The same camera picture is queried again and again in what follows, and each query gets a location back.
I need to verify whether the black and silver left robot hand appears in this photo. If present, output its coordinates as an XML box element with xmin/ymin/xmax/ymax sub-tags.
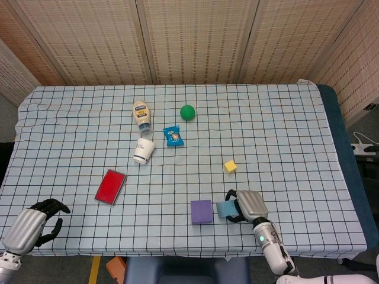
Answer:
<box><xmin>1</xmin><ymin>198</ymin><xmax>71</xmax><ymax>257</ymax></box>

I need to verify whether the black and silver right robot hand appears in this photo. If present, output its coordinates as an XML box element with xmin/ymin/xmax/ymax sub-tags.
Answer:
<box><xmin>224</xmin><ymin>189</ymin><xmax>269</xmax><ymax>224</ymax></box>

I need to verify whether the light blue block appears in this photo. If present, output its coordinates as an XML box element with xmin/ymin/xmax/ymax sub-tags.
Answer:
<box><xmin>216</xmin><ymin>201</ymin><xmax>237</xmax><ymax>220</ymax></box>

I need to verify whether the small yellow foam cube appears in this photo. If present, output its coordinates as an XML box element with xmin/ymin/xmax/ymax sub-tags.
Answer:
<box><xmin>223</xmin><ymin>160</ymin><xmax>238</xmax><ymax>175</ymax></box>

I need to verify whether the purple block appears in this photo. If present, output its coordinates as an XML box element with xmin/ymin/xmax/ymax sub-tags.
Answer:
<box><xmin>190</xmin><ymin>199</ymin><xmax>214</xmax><ymax>225</ymax></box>

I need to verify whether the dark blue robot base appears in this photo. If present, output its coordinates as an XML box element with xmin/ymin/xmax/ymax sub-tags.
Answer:
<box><xmin>123</xmin><ymin>256</ymin><xmax>250</xmax><ymax>284</ymax></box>

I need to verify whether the black object beside table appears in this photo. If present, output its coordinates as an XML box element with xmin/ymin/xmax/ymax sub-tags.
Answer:
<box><xmin>0</xmin><ymin>142</ymin><xmax>14</xmax><ymax>184</ymax></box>

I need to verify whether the yellow floor tape strip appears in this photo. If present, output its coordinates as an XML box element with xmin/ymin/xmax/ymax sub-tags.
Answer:
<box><xmin>88</xmin><ymin>256</ymin><xmax>101</xmax><ymax>284</ymax></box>

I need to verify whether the flat red tin box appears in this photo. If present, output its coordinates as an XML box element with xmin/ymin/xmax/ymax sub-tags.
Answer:
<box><xmin>94</xmin><ymin>169</ymin><xmax>127</xmax><ymax>206</ymax></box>

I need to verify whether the orange block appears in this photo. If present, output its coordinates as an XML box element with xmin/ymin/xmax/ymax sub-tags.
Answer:
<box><xmin>105</xmin><ymin>256</ymin><xmax>126</xmax><ymax>282</ymax></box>

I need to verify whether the light blue checkered tablecloth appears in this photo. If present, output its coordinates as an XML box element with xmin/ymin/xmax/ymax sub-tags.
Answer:
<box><xmin>0</xmin><ymin>79</ymin><xmax>368</xmax><ymax>259</ymax></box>

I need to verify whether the blue snack packet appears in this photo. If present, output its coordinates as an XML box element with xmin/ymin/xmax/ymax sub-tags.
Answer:
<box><xmin>162</xmin><ymin>124</ymin><xmax>185</xmax><ymax>147</ymax></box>

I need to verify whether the green ball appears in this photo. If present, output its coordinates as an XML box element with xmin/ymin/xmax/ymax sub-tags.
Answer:
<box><xmin>179</xmin><ymin>104</ymin><xmax>196</xmax><ymax>122</ymax></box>

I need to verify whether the dark blue table pad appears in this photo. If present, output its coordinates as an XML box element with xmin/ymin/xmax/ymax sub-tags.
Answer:
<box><xmin>317</xmin><ymin>84</ymin><xmax>372</xmax><ymax>249</ymax></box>

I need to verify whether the white paper cup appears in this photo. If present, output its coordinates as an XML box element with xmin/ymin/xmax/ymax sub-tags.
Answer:
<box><xmin>132</xmin><ymin>137</ymin><xmax>156</xmax><ymax>164</ymax></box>

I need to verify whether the white power strip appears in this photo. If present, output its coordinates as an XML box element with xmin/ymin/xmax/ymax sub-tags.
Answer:
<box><xmin>351</xmin><ymin>143</ymin><xmax>379</xmax><ymax>156</ymax></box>

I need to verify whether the black equipment on floor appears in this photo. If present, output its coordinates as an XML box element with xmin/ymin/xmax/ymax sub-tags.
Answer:
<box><xmin>356</xmin><ymin>153</ymin><xmax>379</xmax><ymax>237</ymax></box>

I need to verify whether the mayonnaise squeeze bottle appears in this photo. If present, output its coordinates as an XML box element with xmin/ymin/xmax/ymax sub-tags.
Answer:
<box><xmin>132</xmin><ymin>100</ymin><xmax>154</xmax><ymax>138</ymax></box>

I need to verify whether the beige woven folding screen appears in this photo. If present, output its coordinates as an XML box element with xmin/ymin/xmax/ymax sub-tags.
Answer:
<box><xmin>0</xmin><ymin>0</ymin><xmax>379</xmax><ymax>128</ymax></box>

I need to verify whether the white power cable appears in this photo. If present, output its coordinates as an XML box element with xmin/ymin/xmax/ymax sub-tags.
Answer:
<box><xmin>354</xmin><ymin>131</ymin><xmax>372</xmax><ymax>145</ymax></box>

